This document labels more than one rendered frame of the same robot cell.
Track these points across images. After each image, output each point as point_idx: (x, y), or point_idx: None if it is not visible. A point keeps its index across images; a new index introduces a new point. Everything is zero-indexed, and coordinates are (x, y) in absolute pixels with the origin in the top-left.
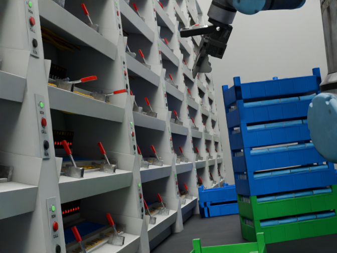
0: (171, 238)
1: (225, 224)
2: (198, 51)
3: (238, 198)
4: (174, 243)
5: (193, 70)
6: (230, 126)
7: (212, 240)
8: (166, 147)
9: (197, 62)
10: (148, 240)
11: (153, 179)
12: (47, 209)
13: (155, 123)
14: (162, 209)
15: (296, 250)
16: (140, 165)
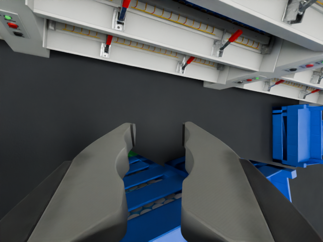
0: (170, 78)
1: (217, 130)
2: (237, 223)
3: (131, 156)
4: (137, 81)
5: (102, 136)
6: (150, 185)
7: (131, 119)
8: (285, 59)
9: (46, 179)
10: (44, 51)
11: (152, 45)
12: None
13: (260, 24)
14: (180, 65)
15: (7, 203)
16: (31, 9)
